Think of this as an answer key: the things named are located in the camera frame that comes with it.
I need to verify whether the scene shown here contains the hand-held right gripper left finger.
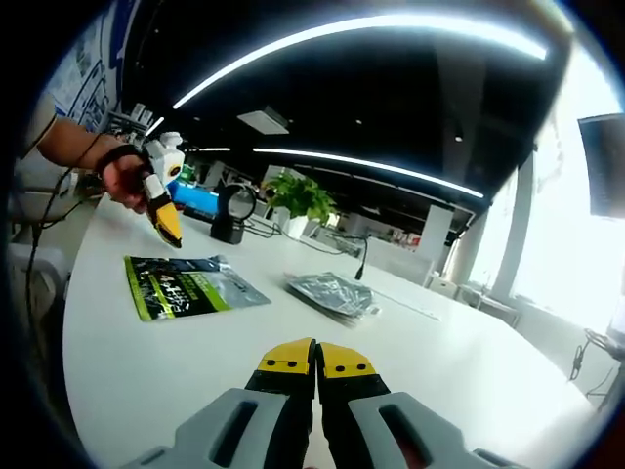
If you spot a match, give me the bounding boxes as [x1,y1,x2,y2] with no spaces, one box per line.
[124,336,318,469]

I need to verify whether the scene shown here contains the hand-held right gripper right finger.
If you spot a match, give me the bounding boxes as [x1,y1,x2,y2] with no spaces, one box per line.
[316,341,528,469]

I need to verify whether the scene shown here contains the green black foil packet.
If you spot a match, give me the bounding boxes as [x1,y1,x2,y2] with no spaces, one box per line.
[123,253,273,323]

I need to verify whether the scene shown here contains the pile of silver sheet goods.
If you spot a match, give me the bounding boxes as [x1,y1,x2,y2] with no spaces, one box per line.
[283,272,381,327]

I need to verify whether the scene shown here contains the person's left hand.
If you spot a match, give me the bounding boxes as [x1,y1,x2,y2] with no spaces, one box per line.
[101,150,153,215]

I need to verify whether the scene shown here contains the blue plastic box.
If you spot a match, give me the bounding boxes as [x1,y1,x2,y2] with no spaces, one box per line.
[173,181,220,215]

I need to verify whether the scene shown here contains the white storage shelf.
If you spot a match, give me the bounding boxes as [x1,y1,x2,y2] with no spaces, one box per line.
[109,102,165,138]

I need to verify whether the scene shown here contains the black barcode scanner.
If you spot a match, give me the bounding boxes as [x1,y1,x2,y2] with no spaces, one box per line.
[209,183,257,244]

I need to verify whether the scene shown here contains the white table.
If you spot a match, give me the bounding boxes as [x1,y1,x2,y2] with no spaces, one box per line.
[62,192,600,465]

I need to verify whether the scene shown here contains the square ceiling vent panel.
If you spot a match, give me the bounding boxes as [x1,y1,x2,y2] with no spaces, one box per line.
[237,105,289,136]

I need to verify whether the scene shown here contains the person's beige clothing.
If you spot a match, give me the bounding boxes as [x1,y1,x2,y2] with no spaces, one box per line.
[21,92,67,160]

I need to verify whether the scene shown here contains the green potted plant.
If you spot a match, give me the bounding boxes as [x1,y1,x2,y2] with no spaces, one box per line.
[263,171,339,240]

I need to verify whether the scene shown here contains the long white ceiling light strip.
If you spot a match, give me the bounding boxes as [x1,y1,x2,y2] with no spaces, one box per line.
[173,15,547,109]
[252,147,484,199]

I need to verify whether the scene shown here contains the black wrist strap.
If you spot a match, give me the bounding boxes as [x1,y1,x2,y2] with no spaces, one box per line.
[95,144,141,173]

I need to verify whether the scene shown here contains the blue white wall board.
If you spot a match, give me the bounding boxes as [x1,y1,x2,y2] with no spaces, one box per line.
[46,9,128,133]

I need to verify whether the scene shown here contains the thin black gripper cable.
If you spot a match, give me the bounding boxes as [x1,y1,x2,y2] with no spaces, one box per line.
[26,134,106,314]

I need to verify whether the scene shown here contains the black cable with plug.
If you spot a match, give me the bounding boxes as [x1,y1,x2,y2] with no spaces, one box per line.
[331,233,372,280]

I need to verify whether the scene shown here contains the black hanging cable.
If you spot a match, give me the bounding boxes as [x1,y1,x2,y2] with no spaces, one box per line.
[568,341,587,381]

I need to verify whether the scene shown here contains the black wall monitor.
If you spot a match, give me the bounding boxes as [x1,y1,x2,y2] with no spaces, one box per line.
[577,112,625,221]

